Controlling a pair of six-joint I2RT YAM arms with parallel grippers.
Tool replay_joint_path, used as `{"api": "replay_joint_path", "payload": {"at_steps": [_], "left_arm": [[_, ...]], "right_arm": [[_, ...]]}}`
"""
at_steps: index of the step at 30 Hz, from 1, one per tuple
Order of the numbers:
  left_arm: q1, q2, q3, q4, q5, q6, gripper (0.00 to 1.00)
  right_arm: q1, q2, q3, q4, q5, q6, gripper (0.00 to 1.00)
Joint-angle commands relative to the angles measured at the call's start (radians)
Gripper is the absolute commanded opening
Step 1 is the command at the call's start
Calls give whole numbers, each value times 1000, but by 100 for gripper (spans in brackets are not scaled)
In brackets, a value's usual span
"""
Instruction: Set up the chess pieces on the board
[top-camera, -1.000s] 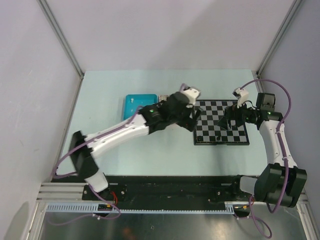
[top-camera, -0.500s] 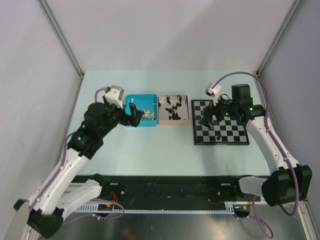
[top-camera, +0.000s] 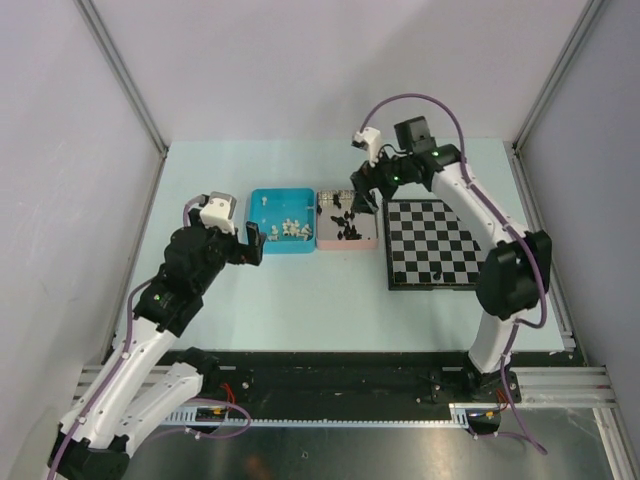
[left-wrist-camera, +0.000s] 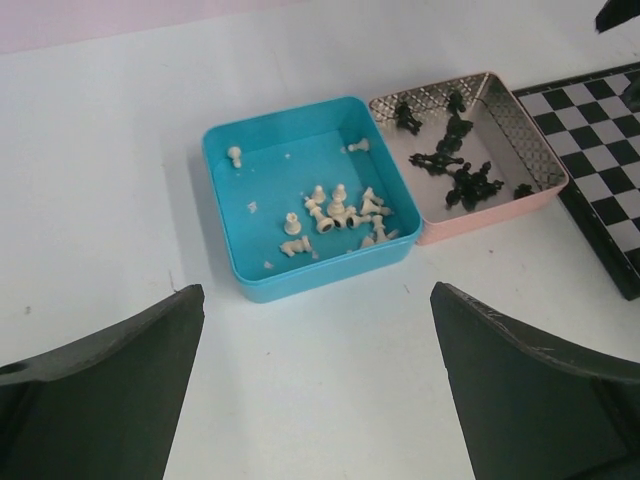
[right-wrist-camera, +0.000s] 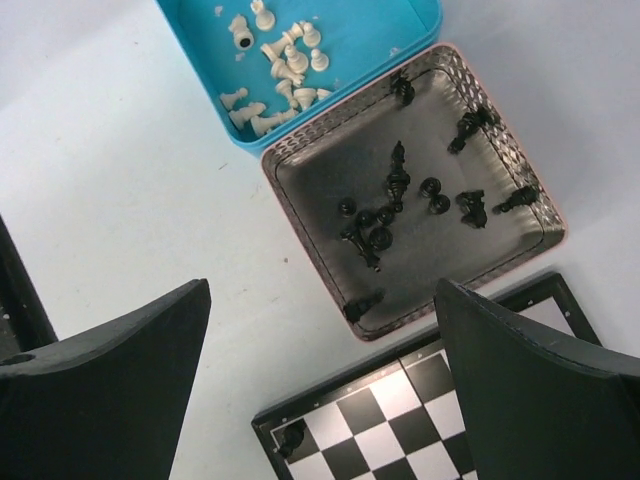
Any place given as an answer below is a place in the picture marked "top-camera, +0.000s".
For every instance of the black silver chessboard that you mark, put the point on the black silver chessboard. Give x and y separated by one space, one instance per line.
424 236

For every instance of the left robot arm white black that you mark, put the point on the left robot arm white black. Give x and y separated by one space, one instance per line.
98 437

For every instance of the white chess pieces cluster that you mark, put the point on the white chess pieces cluster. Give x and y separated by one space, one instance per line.
290 229

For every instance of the aluminium frame post right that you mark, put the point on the aluminium frame post right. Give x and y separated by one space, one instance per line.
569 53

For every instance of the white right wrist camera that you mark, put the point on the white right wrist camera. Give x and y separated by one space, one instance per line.
369 140

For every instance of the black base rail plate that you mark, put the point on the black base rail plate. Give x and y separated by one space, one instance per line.
353 387

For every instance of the aluminium frame post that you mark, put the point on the aluminium frame post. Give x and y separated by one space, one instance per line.
569 53
117 65

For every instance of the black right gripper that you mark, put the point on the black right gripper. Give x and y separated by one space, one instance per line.
363 200

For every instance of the pink plastic tray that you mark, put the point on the pink plastic tray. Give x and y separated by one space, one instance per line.
323 242

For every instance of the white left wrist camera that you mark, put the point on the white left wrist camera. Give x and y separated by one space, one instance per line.
218 212

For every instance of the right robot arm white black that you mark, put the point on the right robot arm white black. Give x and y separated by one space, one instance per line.
514 279

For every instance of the grey cable duct strip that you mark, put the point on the grey cable duct strip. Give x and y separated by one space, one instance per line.
186 417

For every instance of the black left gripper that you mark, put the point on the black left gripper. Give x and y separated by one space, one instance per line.
255 239

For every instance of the blue plastic tray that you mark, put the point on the blue plastic tray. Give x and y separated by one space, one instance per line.
292 203

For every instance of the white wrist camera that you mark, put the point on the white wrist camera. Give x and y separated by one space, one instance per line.
369 140
218 212

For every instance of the aluminium frame post left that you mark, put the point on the aluminium frame post left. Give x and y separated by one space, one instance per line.
117 65

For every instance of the black chess pieces cluster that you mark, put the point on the black chess pieces cluster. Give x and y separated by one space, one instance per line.
341 222

